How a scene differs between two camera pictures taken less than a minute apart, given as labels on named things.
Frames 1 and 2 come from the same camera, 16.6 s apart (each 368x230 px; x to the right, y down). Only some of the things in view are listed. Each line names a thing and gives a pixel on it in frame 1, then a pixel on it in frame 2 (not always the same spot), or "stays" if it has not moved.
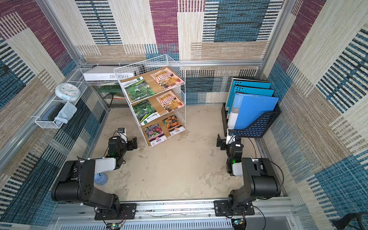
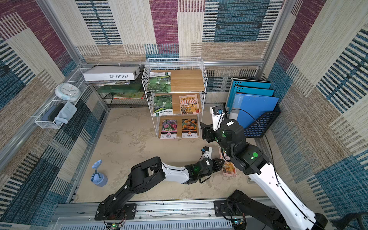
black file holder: x=258 y=128 stays
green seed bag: x=137 y=89 → x=159 y=82
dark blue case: x=52 y=112 stays
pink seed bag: x=169 y=101 → x=189 y=104
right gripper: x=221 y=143 → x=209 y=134
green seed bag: x=145 y=112 → x=163 y=105
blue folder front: x=246 y=109 stays
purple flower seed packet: x=155 y=134 → x=169 y=129
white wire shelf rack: x=155 y=91 → x=175 y=88
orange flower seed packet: x=173 y=125 → x=189 y=128
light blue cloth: x=65 y=113 stays
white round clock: x=68 y=91 stays
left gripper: x=130 y=146 → x=215 y=163
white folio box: x=107 y=73 stays
